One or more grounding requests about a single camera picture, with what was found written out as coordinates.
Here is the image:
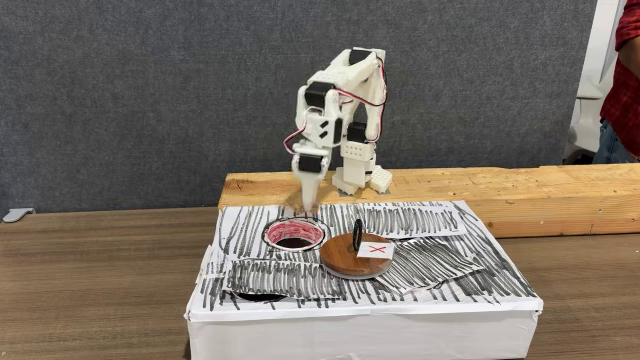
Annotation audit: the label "white box with black strokes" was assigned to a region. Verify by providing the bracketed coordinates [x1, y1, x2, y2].
[183, 199, 545, 360]

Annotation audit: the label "pale wooden plank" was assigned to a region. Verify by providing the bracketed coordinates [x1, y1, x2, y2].
[218, 163, 640, 239]

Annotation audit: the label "long paper sheet black strokes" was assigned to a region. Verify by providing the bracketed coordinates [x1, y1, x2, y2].
[307, 201, 469, 239]

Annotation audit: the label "felt partition panel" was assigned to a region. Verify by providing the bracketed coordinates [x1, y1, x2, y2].
[0, 0, 599, 217]

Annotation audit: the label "grey partition foot bracket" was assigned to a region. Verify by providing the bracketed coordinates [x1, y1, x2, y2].
[2, 207, 37, 224]

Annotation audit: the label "crumpled paper sheet black strokes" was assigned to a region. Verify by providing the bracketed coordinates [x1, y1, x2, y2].
[377, 236, 486, 295]

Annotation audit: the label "flat paper sheet black strokes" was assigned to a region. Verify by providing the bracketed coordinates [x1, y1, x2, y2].
[222, 257, 347, 302]

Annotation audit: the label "round wooden lid black loop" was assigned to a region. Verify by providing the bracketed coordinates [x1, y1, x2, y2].
[318, 218, 395, 280]

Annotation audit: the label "red black upper arm cable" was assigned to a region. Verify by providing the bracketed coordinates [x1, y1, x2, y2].
[334, 56, 389, 145]

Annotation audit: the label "white label with red cross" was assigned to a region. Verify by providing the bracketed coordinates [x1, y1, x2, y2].
[356, 241, 396, 261]

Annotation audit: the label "white moulded chair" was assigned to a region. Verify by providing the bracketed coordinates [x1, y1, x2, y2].
[562, 0, 629, 162]

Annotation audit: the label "red black wrist cable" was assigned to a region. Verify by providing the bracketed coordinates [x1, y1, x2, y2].
[282, 123, 309, 156]

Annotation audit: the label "person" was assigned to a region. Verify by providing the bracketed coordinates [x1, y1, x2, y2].
[592, 0, 640, 165]

